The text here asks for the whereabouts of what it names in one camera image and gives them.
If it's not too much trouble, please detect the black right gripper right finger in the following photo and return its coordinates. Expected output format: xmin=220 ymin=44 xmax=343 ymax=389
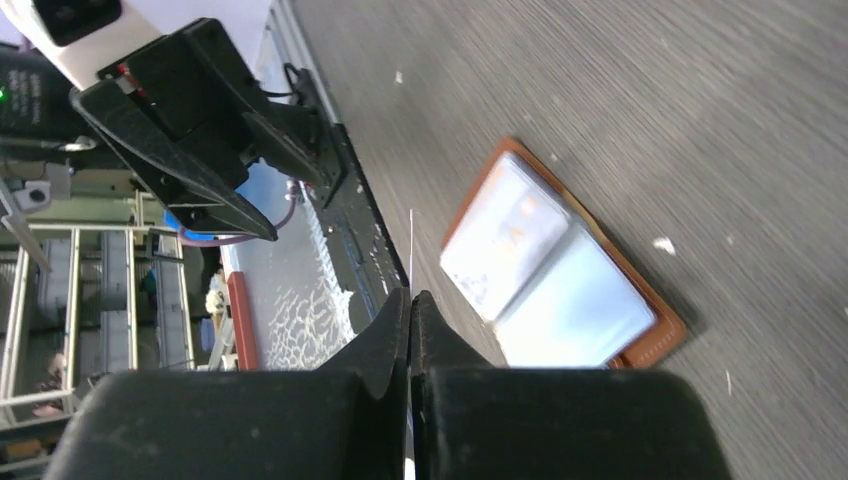
xmin=410 ymin=291 xmax=731 ymax=479

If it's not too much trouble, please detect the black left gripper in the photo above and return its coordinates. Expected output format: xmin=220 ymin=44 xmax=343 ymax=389
xmin=70 ymin=17 xmax=342 ymax=241

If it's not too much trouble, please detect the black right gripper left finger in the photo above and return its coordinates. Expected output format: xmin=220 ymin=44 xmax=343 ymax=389
xmin=45 ymin=288 xmax=411 ymax=479

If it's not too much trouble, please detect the brown leather card holder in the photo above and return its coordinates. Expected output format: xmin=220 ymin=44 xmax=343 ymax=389
xmin=439 ymin=136 xmax=687 ymax=368

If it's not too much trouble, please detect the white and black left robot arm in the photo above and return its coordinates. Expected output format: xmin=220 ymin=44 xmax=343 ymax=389
xmin=1 ymin=18 xmax=345 ymax=241

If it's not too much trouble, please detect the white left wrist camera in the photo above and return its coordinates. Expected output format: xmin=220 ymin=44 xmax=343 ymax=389
xmin=1 ymin=1 xmax=162 ymax=90

